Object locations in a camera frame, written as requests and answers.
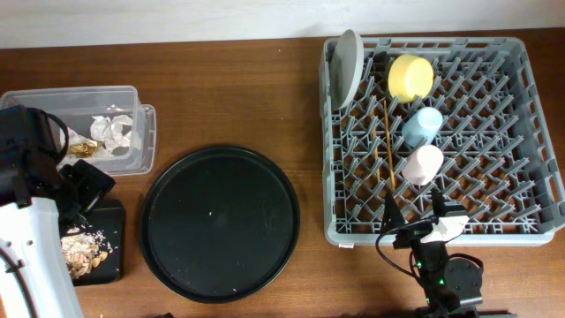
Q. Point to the clear plastic bin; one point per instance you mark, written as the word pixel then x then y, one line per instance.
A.
pixel 78 107

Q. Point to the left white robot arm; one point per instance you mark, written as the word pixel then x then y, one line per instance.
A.
pixel 39 196

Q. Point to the black rectangular bin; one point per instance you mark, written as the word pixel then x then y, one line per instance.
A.
pixel 109 217

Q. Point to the food scraps with rice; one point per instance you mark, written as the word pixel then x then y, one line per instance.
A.
pixel 84 251

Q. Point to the yellow bowl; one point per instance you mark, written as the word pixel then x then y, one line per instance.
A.
pixel 410 77

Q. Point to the gold snack wrapper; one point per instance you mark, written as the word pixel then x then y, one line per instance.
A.
pixel 84 149

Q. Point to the wooden chopstick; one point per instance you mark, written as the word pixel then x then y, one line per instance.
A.
pixel 389 147
pixel 376 147

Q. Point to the blue cup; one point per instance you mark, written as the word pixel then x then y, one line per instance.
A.
pixel 422 127

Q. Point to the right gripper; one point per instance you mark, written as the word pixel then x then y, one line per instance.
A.
pixel 411 234

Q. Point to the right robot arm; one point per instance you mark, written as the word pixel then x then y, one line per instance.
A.
pixel 451 282

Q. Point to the grey dishwasher rack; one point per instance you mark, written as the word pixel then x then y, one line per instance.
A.
pixel 498 162

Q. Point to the grey plate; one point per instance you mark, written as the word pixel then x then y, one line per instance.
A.
pixel 346 68

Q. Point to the round black tray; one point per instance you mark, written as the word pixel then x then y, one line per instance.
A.
pixel 219 224

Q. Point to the pink cup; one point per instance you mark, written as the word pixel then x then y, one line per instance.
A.
pixel 422 165

